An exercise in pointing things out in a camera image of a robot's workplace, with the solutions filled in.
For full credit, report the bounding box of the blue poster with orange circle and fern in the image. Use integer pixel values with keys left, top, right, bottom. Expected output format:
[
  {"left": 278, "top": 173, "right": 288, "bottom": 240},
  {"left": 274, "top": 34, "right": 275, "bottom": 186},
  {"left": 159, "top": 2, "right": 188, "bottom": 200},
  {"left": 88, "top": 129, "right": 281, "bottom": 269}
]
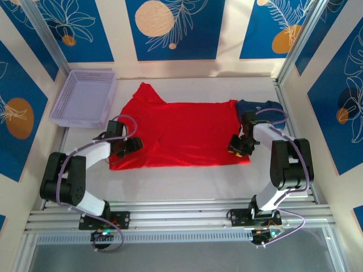
[{"left": 239, "top": 0, "right": 316, "bottom": 60}]

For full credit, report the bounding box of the blue poster with large orange circle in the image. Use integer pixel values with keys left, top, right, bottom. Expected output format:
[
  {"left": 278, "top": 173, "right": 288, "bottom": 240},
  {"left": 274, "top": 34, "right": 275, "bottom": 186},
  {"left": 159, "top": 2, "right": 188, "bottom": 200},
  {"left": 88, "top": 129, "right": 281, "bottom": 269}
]
[{"left": 0, "top": 40, "right": 49, "bottom": 182}]

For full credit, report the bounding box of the blue poster with flower outline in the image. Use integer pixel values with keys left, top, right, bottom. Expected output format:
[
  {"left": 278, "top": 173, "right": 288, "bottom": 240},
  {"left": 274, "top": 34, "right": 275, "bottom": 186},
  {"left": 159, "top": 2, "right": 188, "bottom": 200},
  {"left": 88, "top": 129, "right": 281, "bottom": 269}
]
[{"left": 36, "top": 0, "right": 115, "bottom": 63}]

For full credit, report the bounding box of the blue poster with leaf outline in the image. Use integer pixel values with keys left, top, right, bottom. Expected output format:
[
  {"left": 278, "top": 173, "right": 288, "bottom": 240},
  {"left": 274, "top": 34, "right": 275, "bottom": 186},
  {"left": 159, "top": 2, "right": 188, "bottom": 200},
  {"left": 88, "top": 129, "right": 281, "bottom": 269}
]
[{"left": 294, "top": 0, "right": 363, "bottom": 77}]

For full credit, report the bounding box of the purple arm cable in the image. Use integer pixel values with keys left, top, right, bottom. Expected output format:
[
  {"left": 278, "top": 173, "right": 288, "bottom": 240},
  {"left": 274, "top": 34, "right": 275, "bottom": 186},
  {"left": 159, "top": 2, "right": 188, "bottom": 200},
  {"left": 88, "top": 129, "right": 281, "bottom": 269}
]
[
  {"left": 254, "top": 107, "right": 307, "bottom": 250},
  {"left": 54, "top": 114, "right": 139, "bottom": 253}
]

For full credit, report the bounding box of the grey slotted cable duct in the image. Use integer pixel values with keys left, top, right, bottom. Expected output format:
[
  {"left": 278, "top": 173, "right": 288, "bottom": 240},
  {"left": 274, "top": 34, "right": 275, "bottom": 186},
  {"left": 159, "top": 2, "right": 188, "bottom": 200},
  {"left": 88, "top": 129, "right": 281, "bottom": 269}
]
[{"left": 36, "top": 231, "right": 255, "bottom": 245}]

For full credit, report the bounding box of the aluminium upright post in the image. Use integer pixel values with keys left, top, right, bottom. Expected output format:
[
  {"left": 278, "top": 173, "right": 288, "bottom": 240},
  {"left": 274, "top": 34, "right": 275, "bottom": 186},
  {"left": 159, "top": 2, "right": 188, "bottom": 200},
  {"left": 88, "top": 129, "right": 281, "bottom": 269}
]
[
  {"left": 20, "top": 0, "right": 71, "bottom": 75},
  {"left": 276, "top": 0, "right": 333, "bottom": 83}
]

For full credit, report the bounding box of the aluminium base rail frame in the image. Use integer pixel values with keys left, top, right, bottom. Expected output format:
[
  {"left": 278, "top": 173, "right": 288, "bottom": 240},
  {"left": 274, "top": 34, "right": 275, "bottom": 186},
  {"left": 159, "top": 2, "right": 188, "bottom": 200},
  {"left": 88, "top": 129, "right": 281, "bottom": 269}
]
[{"left": 23, "top": 197, "right": 339, "bottom": 234}]

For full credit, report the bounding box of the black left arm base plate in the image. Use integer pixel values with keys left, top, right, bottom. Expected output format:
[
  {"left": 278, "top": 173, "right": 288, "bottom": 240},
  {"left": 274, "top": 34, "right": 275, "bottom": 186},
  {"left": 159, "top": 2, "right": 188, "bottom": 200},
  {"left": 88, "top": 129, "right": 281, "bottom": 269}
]
[{"left": 78, "top": 210, "right": 132, "bottom": 231}]

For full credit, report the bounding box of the blue poster with beige circle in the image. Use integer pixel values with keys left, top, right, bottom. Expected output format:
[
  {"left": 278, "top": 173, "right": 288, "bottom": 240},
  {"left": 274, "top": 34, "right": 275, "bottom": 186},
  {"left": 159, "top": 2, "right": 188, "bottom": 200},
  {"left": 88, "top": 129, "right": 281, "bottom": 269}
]
[{"left": 125, "top": 0, "right": 226, "bottom": 61}]

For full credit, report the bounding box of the folded blue t-shirt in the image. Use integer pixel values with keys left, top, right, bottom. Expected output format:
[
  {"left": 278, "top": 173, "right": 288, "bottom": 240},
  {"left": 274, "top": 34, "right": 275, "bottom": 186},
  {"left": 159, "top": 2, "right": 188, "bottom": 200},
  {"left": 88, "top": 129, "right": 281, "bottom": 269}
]
[{"left": 234, "top": 99, "right": 288, "bottom": 131}]

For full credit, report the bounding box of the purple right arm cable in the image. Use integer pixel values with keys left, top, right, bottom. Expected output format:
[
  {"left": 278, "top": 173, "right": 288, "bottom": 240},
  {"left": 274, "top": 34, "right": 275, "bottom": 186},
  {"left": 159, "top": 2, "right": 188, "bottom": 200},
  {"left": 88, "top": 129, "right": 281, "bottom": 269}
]
[{"left": 254, "top": 107, "right": 307, "bottom": 250}]

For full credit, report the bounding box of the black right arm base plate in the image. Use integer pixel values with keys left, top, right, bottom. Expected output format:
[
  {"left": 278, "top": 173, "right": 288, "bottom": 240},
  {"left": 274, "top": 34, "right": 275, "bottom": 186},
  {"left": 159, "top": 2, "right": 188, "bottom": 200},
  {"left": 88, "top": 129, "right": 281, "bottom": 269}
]
[{"left": 229, "top": 207, "right": 283, "bottom": 228}]

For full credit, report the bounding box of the lavender plastic basket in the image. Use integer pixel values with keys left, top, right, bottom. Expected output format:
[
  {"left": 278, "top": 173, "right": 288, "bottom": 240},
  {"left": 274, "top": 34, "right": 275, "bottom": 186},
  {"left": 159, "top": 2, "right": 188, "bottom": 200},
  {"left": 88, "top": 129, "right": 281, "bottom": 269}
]
[{"left": 49, "top": 69, "right": 118, "bottom": 129}]

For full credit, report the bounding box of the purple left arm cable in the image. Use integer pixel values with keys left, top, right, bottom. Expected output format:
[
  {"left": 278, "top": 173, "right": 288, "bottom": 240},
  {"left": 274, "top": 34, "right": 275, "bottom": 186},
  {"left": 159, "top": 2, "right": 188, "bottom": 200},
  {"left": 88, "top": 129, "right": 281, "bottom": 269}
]
[{"left": 54, "top": 114, "right": 139, "bottom": 253}]

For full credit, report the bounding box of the red t-shirt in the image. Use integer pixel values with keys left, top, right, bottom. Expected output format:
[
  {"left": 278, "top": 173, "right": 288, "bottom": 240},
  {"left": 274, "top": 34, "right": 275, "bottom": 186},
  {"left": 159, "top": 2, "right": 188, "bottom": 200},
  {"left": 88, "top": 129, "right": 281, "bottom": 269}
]
[{"left": 108, "top": 82, "right": 252, "bottom": 172}]

